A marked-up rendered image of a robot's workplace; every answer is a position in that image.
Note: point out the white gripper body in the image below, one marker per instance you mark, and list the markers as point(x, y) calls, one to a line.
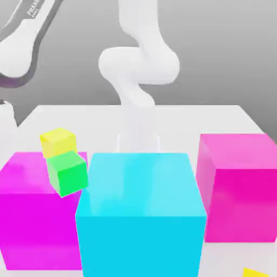
point(6, 116)

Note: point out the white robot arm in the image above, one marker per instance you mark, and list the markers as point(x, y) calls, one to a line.
point(138, 65)

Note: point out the small green cube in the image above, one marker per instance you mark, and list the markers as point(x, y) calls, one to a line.
point(71, 177)

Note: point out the small yellow cube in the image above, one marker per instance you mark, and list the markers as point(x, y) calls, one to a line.
point(57, 140)
point(253, 273)

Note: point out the large pink box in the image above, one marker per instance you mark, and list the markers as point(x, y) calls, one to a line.
point(242, 194)

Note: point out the large magenta box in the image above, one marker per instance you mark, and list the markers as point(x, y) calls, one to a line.
point(32, 227)

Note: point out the large cyan box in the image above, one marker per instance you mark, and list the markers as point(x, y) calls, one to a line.
point(140, 227)

